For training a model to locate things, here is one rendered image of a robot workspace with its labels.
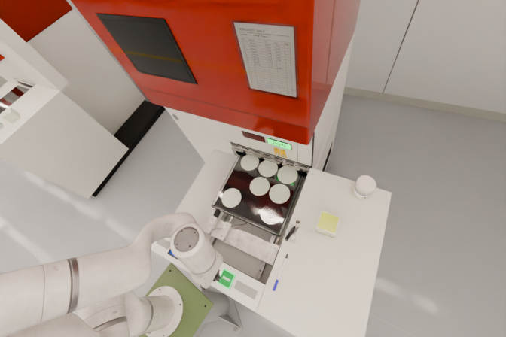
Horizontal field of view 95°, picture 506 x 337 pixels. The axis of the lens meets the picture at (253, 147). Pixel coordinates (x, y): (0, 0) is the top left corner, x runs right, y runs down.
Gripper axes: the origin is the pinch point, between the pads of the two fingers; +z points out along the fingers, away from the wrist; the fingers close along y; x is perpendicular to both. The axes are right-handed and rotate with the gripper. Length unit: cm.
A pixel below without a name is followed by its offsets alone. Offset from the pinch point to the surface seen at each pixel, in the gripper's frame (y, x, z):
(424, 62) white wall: -215, 64, 20
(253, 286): -5.0, 10.5, 14.9
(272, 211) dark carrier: -36.8, 4.3, 14.6
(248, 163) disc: -55, -17, 11
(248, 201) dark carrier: -36.6, -8.0, 14.6
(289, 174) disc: -57, 5, 10
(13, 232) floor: 42, -254, 121
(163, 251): 0.0, -31.5, 15.6
